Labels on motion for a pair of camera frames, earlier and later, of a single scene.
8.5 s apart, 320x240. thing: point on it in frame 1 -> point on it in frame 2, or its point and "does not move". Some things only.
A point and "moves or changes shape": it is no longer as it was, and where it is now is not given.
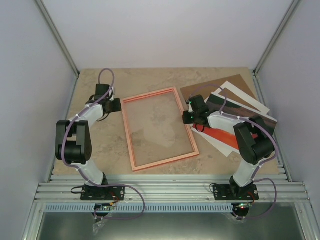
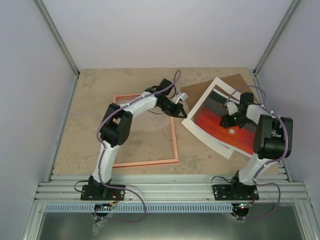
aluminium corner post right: [275, 37] does not move
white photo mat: [242, 96] moves or changes shape
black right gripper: [187, 120] -> [228, 123]
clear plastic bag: [96, 227] does not move
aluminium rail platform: [170, 189] does not move
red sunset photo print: [217, 104] moves or changes shape
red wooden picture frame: [125, 101] -> [174, 141]
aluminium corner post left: [53, 26] does not move
